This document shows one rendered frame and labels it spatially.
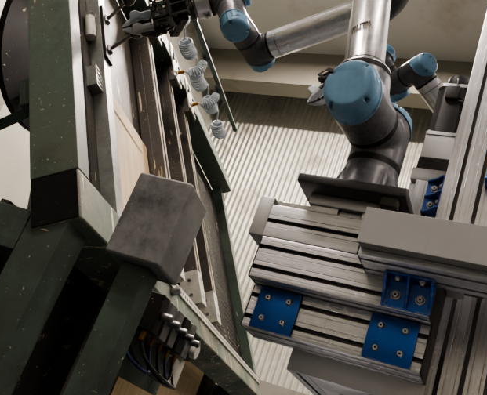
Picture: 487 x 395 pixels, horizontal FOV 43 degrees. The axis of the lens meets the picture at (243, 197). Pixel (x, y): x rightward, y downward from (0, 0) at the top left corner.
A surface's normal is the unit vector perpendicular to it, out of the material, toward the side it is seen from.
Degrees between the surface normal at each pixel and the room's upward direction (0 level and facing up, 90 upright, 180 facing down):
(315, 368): 90
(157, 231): 90
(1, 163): 90
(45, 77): 90
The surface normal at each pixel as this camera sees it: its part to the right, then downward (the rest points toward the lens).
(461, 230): -0.33, -0.47
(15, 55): 0.92, 0.22
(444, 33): -0.33, 0.87
